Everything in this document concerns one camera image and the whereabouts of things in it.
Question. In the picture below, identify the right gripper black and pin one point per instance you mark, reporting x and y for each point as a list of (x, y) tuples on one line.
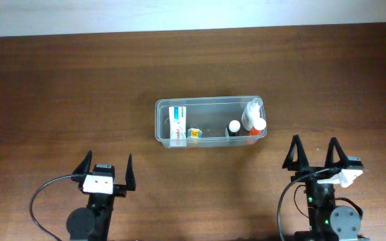
[(312, 171)]

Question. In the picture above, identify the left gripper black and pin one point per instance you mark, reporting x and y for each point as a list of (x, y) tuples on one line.
[(120, 191)]

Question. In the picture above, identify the orange tube white cap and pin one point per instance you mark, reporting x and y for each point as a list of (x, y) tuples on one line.
[(259, 125)]

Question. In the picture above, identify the white spray bottle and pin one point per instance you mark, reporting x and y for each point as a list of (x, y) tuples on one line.
[(251, 112)]

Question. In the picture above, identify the white Panadol medicine box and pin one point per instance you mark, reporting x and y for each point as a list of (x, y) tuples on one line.
[(177, 126)]

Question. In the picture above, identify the dark bottle white cap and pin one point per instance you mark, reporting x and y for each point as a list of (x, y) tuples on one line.
[(233, 129)]

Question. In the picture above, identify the small gold-lid balm jar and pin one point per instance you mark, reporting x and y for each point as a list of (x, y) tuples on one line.
[(194, 133)]

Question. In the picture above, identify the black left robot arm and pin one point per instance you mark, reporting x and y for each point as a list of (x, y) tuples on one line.
[(92, 221)]

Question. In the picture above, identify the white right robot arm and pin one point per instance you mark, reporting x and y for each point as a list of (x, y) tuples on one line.
[(327, 221)]

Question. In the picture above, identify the clear plastic container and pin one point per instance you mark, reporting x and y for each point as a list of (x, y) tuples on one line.
[(209, 114)]

